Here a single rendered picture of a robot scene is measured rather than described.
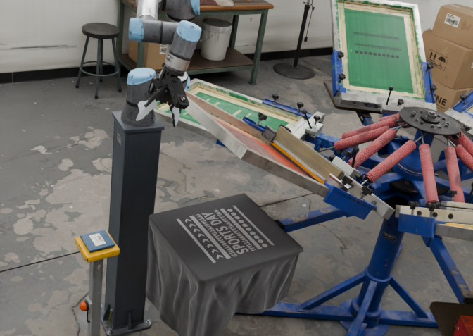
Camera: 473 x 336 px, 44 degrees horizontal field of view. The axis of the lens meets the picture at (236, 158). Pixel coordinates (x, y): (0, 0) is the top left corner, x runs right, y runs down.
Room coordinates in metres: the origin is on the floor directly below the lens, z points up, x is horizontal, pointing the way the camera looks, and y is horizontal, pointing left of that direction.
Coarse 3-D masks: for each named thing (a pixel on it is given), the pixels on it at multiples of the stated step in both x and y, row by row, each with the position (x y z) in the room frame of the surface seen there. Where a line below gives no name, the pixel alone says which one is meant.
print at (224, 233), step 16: (224, 208) 2.15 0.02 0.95; (192, 224) 2.00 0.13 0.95; (208, 224) 2.01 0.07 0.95; (224, 224) 2.03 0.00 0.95; (240, 224) 2.05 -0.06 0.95; (208, 240) 1.91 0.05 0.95; (224, 240) 1.92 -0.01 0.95; (240, 240) 1.94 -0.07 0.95; (256, 240) 1.96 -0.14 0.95; (208, 256) 1.80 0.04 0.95; (224, 256) 1.82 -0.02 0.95
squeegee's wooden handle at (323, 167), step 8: (280, 128) 2.35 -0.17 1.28; (280, 136) 2.32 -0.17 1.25; (288, 136) 2.30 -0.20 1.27; (288, 144) 2.27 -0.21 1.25; (296, 144) 2.25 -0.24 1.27; (304, 144) 2.22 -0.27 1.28; (296, 152) 2.22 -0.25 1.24; (304, 152) 2.20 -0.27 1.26; (312, 152) 2.18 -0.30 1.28; (304, 160) 2.17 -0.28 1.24; (312, 160) 2.15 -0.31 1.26; (320, 160) 2.13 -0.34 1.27; (312, 168) 2.12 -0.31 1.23; (320, 168) 2.10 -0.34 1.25; (328, 168) 2.08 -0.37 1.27; (336, 168) 2.06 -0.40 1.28; (328, 176) 2.06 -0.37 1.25; (336, 176) 2.04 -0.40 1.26
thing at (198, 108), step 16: (192, 96) 2.14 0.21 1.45; (192, 112) 1.88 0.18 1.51; (208, 112) 2.19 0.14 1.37; (224, 112) 2.24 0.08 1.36; (208, 128) 1.78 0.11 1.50; (224, 128) 1.77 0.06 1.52; (240, 128) 2.30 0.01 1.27; (224, 144) 1.70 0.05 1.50; (240, 144) 1.66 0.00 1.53; (256, 160) 1.66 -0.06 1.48; (272, 160) 1.73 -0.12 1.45; (288, 176) 1.75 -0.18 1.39; (304, 176) 1.81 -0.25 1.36; (320, 192) 1.86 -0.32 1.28
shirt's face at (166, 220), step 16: (192, 208) 2.11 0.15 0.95; (208, 208) 2.13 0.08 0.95; (240, 208) 2.17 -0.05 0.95; (256, 208) 2.20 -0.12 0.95; (160, 224) 1.96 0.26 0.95; (176, 224) 1.98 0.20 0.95; (256, 224) 2.07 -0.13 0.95; (272, 224) 2.09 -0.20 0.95; (176, 240) 1.87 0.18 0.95; (192, 240) 1.89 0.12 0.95; (272, 240) 1.98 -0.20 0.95; (288, 240) 2.00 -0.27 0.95; (192, 256) 1.79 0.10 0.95; (240, 256) 1.84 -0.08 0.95; (256, 256) 1.85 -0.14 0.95; (272, 256) 1.87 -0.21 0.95; (208, 272) 1.72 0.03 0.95; (224, 272) 1.73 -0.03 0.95
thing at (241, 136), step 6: (228, 126) 2.16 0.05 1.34; (234, 132) 2.09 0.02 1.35; (240, 132) 2.20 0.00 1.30; (240, 138) 2.04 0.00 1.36; (246, 138) 2.15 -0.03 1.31; (252, 138) 2.26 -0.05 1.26; (252, 144) 2.07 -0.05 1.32; (258, 144) 2.18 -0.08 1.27; (264, 144) 2.29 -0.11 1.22; (264, 150) 2.12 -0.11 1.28; (270, 150) 2.24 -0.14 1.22; (276, 156) 2.15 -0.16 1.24; (282, 156) 2.28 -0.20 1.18; (288, 162) 2.21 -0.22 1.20
